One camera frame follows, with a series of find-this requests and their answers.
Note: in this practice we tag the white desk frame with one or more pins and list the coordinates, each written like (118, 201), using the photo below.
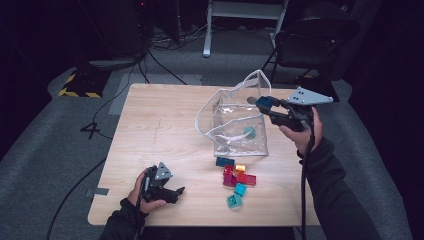
(245, 10)

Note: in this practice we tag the pale teal toy block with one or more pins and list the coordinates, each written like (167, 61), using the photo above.
(250, 132)

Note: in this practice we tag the teal studded toy block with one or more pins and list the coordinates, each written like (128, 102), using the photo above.
(234, 201)

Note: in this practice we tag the long dark blue toy block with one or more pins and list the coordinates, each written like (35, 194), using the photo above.
(225, 161)

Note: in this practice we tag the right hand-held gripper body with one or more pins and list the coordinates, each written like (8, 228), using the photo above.
(298, 116)

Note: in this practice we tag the small dark blue toy block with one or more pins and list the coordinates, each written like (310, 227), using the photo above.
(263, 101)

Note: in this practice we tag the clear plastic bag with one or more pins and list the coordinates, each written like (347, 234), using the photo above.
(233, 116)

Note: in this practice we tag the grey tape strip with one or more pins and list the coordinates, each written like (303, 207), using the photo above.
(100, 191)

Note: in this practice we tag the dark base with yellow mark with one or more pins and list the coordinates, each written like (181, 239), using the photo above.
(325, 85)

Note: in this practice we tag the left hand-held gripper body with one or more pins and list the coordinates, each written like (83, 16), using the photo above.
(155, 186)

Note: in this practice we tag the black yellow striped base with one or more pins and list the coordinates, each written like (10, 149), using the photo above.
(85, 86)

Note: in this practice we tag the maroon toy block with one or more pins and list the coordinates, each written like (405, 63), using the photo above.
(229, 181)

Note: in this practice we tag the dark equipment stand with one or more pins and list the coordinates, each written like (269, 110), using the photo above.
(113, 30)

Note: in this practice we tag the person's left hand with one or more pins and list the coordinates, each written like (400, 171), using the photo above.
(136, 200)

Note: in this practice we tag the crimson toy block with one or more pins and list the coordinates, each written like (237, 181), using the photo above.
(251, 180)

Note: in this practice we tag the black chair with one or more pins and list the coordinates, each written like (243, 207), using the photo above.
(300, 50)

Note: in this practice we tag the person's right hand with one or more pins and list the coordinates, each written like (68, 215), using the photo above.
(306, 140)

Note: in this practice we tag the orange toy block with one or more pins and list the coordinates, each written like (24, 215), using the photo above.
(240, 167)

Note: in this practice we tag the cyan toy block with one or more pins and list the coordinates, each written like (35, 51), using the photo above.
(240, 189)

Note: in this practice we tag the red toy block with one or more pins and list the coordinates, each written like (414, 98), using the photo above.
(228, 170)
(241, 178)

